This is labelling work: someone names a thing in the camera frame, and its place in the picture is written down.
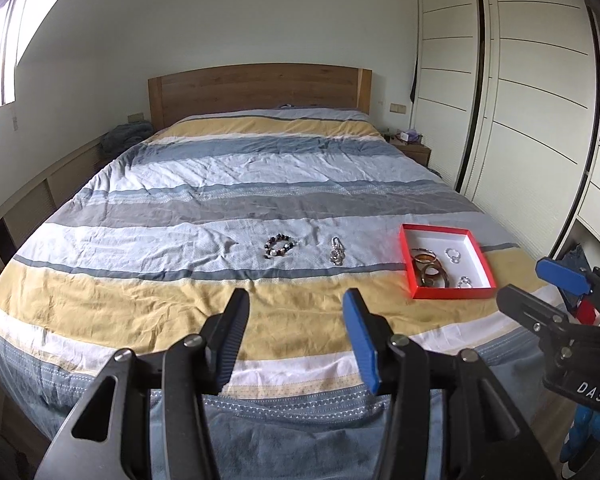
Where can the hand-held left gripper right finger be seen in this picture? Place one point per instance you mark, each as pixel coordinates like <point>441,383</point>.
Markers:
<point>362,342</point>

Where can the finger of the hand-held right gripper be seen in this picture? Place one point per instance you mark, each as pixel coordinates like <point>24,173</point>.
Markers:
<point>530,305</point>
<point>560,272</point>

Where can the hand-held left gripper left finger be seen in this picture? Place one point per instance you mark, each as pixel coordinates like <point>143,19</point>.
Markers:
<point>232,332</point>

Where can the red jewelry box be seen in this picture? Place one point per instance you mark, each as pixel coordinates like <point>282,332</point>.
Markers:
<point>472,260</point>

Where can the brown horn bangle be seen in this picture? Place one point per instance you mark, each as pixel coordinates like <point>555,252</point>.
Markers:
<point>434,280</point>

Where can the amber bangle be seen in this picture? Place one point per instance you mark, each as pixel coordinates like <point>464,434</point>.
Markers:
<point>426,259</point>

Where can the thin silver bangle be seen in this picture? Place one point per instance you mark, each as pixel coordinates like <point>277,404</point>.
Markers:
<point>422,250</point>

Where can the blue and red plastic item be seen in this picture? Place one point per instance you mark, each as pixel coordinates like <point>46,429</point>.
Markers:
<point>587,430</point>

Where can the bed with striped duvet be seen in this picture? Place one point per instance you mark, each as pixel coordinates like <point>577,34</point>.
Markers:
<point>205,185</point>

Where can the white wardrobe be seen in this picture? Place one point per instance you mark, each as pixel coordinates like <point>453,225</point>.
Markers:
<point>520,85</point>

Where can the wooden nightstand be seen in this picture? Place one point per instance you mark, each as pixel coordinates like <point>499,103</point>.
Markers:
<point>412,149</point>

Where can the small purple box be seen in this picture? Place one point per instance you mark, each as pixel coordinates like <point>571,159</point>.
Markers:
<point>408,136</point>

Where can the grey folded blanket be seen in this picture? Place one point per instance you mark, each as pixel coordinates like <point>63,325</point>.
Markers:
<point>125,137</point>

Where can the wooden headboard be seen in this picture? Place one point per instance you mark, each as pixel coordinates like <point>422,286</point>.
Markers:
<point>260,90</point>

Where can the window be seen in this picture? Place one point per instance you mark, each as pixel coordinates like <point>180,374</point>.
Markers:
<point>0,50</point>

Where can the wall socket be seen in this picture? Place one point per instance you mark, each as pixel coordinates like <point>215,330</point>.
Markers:
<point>135,117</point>
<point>398,107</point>

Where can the low beige wall cabinet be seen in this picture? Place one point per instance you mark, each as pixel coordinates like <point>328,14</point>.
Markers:
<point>40,195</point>

